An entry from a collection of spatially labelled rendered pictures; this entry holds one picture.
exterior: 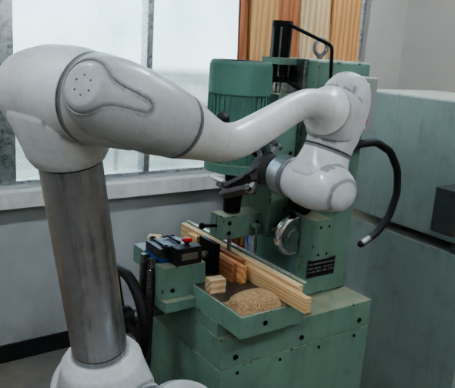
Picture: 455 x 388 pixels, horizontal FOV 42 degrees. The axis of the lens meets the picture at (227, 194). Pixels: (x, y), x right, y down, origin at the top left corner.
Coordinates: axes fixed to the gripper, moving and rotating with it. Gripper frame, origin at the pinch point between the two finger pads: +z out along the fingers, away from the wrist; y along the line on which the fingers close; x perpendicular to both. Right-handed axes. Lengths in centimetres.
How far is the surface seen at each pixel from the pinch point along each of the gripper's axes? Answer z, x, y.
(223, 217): 10.8, -17.5, -12.7
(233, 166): 7.2, -8.4, 0.0
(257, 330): -16.1, -24.3, -33.9
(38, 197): 139, -20, -41
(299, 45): 134, -98, 101
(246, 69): 6.3, 5.0, 22.4
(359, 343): -8, -76, -23
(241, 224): 10.5, -24.1, -11.5
